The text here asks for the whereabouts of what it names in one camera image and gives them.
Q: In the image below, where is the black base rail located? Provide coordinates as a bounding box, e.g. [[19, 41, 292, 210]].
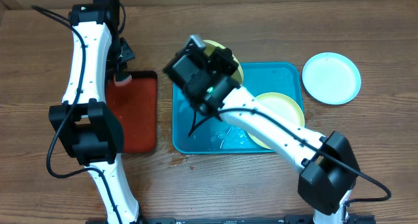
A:
[[85, 214, 376, 224]]

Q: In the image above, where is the teal plastic tray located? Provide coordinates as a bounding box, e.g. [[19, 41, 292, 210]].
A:
[[172, 62, 304, 154]]

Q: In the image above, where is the black tray with red liquid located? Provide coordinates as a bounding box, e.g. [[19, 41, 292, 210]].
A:
[[105, 71, 157, 153]]

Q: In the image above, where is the green plate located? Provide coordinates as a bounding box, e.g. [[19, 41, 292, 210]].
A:
[[246, 91, 306, 150], [202, 39, 245, 86]]

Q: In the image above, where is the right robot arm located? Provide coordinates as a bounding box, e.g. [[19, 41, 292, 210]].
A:
[[163, 42, 359, 223]]

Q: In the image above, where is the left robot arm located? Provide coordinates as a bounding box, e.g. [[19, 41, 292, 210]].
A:
[[46, 0, 142, 223]]

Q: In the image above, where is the green plate top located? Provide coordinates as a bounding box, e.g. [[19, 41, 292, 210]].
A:
[[202, 39, 245, 86]]

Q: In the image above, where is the light blue plate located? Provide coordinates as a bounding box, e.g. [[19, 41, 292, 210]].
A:
[[302, 52, 362, 105]]

